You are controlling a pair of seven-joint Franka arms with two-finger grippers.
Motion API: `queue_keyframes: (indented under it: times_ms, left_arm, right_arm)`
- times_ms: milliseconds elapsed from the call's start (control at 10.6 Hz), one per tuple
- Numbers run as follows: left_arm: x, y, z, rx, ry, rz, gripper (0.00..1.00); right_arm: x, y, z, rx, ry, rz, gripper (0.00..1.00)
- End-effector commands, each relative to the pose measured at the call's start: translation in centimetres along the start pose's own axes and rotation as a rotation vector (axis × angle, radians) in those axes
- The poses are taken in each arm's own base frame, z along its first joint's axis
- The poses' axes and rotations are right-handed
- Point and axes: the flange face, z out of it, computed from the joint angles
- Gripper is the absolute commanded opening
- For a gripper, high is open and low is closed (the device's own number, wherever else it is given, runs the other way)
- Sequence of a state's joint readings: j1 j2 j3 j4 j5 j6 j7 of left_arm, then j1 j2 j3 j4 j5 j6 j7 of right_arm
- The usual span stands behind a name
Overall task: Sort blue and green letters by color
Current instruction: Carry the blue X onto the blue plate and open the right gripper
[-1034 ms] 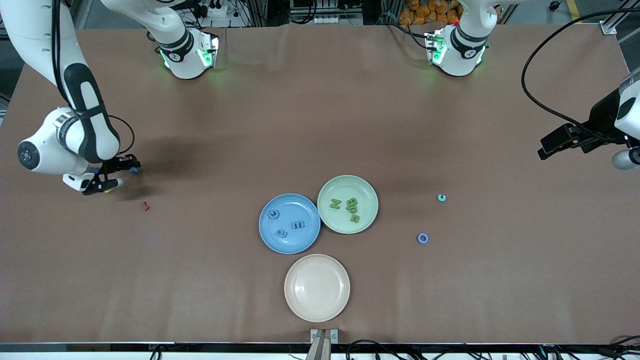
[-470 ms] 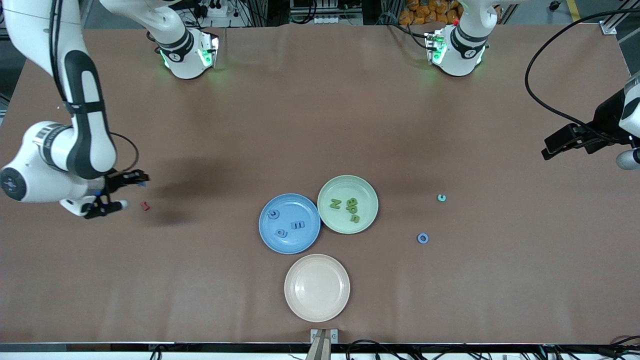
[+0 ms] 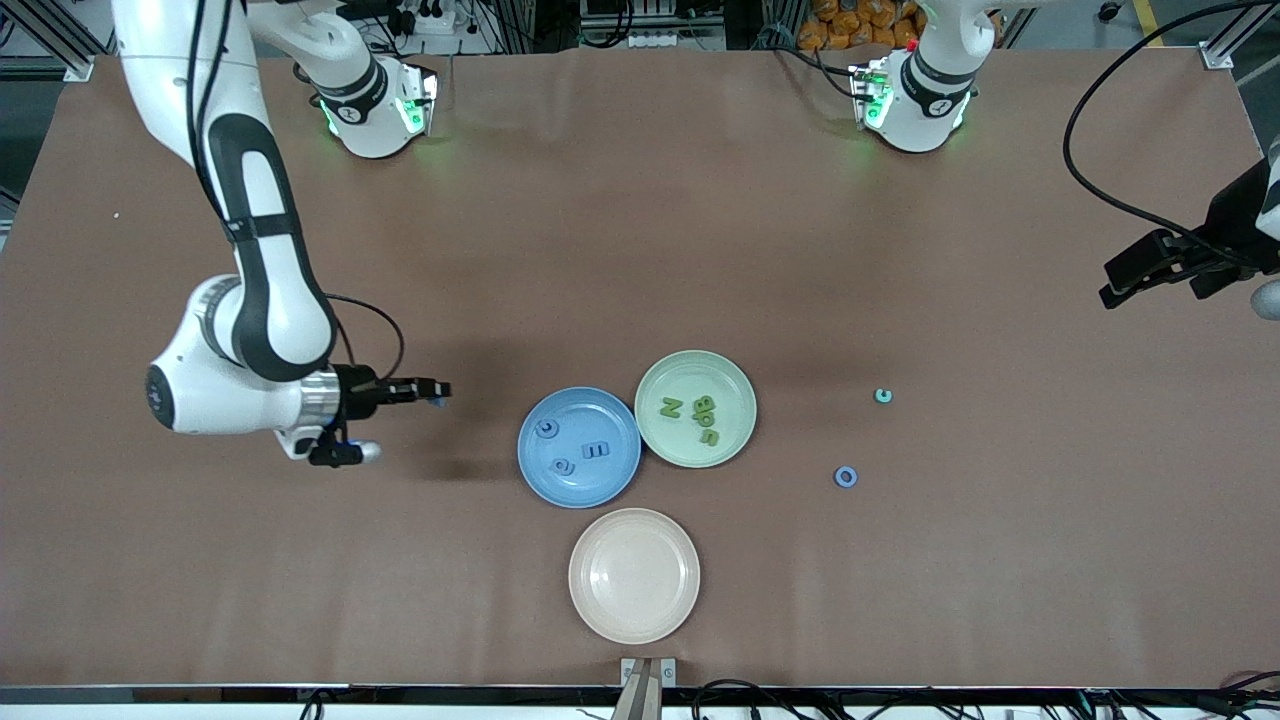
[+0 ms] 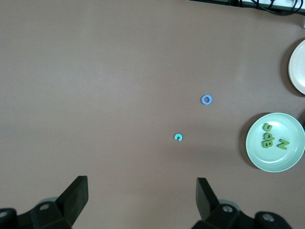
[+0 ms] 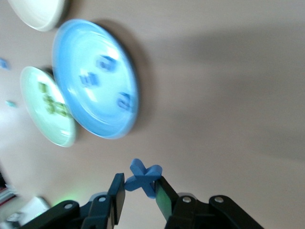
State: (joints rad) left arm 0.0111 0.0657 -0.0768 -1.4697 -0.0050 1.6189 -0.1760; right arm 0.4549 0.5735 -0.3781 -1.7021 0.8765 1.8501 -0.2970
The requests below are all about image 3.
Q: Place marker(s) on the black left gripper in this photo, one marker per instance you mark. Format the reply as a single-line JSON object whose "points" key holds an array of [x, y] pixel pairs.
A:
{"points": [[1232, 218]]}

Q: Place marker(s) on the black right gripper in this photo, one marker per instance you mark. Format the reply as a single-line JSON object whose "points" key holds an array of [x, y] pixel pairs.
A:
{"points": [[358, 392]]}

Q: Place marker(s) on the blue foam letter G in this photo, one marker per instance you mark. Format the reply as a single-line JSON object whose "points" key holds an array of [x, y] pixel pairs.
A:
{"points": [[539, 430]]}

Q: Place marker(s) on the blue foam letter a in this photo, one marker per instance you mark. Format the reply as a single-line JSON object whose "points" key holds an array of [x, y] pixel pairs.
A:
{"points": [[556, 466]]}

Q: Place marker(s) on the blue foam letter E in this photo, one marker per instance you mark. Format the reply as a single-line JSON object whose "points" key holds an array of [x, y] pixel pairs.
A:
{"points": [[595, 450]]}

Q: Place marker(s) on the green foam letter N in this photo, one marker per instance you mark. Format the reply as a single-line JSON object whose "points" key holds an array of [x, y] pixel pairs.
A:
{"points": [[671, 408]]}

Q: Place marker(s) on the green foam letter B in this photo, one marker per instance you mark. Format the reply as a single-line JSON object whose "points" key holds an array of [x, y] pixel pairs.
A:
{"points": [[698, 402]]}

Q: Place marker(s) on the green foam letter p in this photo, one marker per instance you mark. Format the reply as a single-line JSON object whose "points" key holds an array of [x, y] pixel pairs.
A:
{"points": [[700, 418]]}

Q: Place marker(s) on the green foam letter u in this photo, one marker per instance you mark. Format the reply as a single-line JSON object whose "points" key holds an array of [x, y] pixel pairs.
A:
{"points": [[700, 438]]}

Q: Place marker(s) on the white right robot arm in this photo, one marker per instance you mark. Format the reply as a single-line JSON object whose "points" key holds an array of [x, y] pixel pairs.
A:
{"points": [[230, 400]]}

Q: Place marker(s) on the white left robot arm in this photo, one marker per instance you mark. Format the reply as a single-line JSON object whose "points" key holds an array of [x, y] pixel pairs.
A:
{"points": [[915, 125]]}

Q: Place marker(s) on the blue plate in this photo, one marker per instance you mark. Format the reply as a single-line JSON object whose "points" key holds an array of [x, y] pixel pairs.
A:
{"points": [[580, 490]]}

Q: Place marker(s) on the brown paper table cover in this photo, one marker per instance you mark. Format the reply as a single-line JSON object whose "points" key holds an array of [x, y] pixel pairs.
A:
{"points": [[600, 250]]}

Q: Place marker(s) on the green plate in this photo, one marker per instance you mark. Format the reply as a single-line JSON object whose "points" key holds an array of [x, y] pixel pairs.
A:
{"points": [[660, 440]]}

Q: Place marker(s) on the beige plate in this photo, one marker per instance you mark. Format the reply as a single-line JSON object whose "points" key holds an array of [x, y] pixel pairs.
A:
{"points": [[634, 575]]}

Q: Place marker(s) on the blue foam letter O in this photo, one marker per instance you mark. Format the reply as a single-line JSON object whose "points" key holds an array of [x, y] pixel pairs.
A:
{"points": [[837, 477]]}

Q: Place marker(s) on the white power strip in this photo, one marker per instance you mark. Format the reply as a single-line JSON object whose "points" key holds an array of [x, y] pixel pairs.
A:
{"points": [[660, 40], [430, 18]]}

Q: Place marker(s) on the pile of orange fruits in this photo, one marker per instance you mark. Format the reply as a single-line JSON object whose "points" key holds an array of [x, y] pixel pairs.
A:
{"points": [[860, 25]]}

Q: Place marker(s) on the aluminium frame profile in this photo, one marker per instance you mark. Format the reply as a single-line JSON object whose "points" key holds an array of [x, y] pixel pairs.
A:
{"points": [[80, 68], [1216, 55]]}

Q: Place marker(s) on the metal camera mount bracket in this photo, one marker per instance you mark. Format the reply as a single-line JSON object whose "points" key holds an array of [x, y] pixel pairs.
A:
{"points": [[648, 672]]}

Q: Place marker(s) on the black table edge rail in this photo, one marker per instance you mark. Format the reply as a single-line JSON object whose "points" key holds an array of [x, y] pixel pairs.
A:
{"points": [[200, 694]]}

